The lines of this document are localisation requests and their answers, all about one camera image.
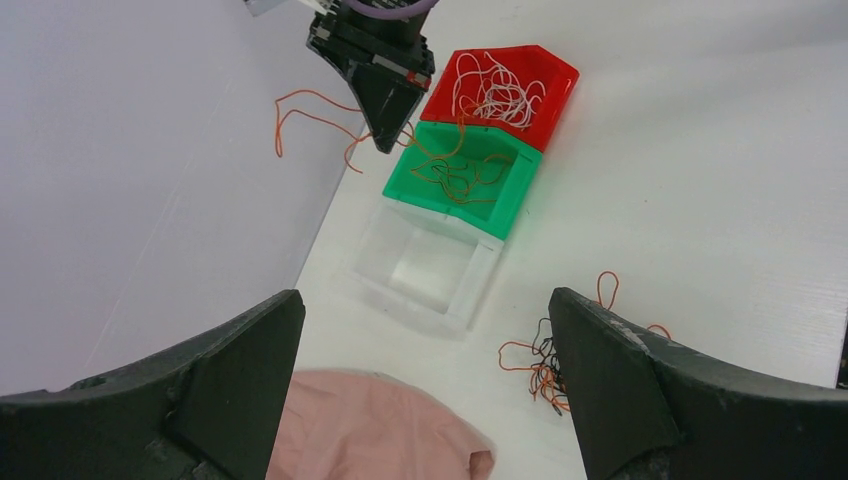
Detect green plastic bin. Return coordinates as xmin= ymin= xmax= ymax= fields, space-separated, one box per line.
xmin=383 ymin=122 xmax=543 ymax=240

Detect clear plastic bin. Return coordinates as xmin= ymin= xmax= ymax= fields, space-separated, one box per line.
xmin=346 ymin=198 xmax=504 ymax=339

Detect black cable tangle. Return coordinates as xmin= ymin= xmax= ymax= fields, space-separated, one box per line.
xmin=533 ymin=317 xmax=572 ymax=417

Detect red plastic bin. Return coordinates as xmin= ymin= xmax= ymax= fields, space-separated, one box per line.
xmin=420 ymin=45 xmax=580 ymax=152

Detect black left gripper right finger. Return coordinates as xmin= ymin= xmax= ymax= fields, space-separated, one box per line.
xmin=548 ymin=288 xmax=847 ymax=479

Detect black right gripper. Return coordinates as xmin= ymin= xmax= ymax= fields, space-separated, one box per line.
xmin=307 ymin=1 xmax=435 ymax=154

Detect white cables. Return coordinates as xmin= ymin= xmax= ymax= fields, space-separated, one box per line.
xmin=451 ymin=50 xmax=548 ymax=130

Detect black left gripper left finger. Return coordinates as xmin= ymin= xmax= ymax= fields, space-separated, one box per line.
xmin=1 ymin=290 xmax=306 ymax=479

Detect pink cloth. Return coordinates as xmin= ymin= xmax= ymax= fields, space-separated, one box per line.
xmin=266 ymin=370 xmax=495 ymax=479

